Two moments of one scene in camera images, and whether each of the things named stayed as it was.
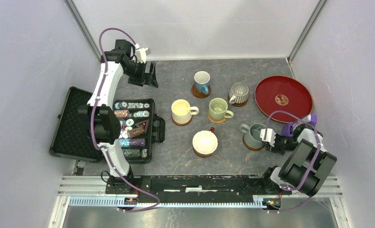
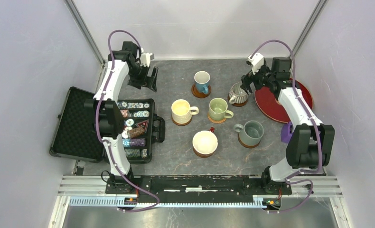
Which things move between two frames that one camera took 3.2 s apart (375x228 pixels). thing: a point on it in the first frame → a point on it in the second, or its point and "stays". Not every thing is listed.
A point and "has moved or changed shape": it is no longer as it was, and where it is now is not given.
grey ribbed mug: x=239 y=93 stays
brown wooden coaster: x=181 y=124 stays
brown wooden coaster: x=238 y=104 stays
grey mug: x=252 y=136 has moved or changed shape
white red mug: x=204 y=143 stays
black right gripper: x=274 y=149 → x=248 y=79
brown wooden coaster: x=250 y=147 has moved or changed shape
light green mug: x=219 y=106 stays
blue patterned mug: x=201 y=79 stays
